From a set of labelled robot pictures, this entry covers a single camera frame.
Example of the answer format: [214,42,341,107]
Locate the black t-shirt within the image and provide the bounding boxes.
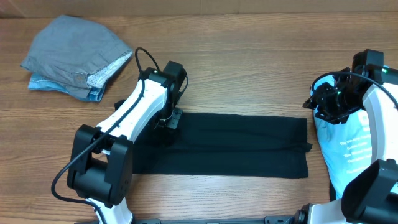
[132,113,312,179]

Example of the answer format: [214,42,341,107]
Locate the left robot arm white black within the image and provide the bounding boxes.
[67,61,188,223]

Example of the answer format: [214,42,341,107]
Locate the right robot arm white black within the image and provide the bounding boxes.
[294,49,397,223]

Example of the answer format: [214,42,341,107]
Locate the light blue printed t-shirt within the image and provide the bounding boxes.
[310,74,383,200]

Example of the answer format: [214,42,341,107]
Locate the folded grey shorts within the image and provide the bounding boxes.
[21,15,132,98]

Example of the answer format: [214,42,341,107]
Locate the folded light blue garment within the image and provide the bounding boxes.
[28,73,105,102]

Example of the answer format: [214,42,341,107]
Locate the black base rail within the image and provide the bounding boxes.
[131,215,294,224]

